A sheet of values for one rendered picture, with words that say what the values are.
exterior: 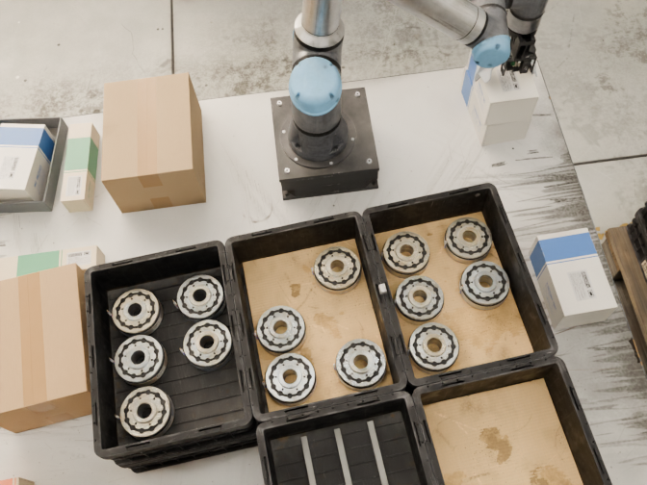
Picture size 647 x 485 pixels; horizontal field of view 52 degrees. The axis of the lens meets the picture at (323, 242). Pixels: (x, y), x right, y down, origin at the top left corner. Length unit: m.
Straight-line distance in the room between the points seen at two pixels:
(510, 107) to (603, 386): 0.69
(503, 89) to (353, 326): 0.70
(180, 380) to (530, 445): 0.72
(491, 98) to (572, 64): 1.36
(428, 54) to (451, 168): 1.24
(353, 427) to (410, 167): 0.72
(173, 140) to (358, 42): 1.47
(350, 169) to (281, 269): 0.32
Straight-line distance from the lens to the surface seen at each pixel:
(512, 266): 1.47
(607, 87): 3.01
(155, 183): 1.69
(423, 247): 1.49
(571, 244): 1.64
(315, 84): 1.52
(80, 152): 1.88
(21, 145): 1.92
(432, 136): 1.84
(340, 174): 1.66
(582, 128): 2.85
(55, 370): 1.52
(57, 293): 1.58
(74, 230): 1.83
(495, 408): 1.42
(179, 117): 1.73
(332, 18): 1.53
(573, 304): 1.58
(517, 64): 1.69
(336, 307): 1.46
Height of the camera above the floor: 2.19
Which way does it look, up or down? 63 degrees down
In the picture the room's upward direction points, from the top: 6 degrees counter-clockwise
